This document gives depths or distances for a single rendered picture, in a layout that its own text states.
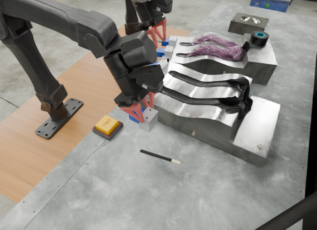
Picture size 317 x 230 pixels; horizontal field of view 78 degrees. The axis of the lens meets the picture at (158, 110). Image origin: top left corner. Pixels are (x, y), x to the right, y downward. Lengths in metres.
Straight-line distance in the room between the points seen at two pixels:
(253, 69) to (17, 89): 2.27
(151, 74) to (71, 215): 0.44
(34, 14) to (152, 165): 0.50
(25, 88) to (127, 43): 2.15
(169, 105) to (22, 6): 0.48
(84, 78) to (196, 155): 0.64
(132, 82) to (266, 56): 0.68
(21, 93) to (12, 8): 1.95
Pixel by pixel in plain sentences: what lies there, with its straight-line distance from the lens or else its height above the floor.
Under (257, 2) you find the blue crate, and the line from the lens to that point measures 4.22.
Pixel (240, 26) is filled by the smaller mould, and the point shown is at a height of 0.85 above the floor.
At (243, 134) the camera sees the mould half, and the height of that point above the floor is 0.86.
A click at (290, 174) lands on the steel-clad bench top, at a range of 0.76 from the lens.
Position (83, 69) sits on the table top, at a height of 0.80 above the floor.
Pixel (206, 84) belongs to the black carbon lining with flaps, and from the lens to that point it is 0.80.
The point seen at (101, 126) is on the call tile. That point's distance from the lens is 0.72.
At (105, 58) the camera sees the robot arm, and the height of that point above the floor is 1.13.
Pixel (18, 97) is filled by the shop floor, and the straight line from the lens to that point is 2.46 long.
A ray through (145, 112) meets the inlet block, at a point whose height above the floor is 0.96.
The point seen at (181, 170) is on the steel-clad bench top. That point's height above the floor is 0.80.
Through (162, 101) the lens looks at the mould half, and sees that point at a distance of 0.70.
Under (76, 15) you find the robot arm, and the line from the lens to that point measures 0.49.
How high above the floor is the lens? 1.39
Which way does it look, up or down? 48 degrees down
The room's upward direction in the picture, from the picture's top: straight up
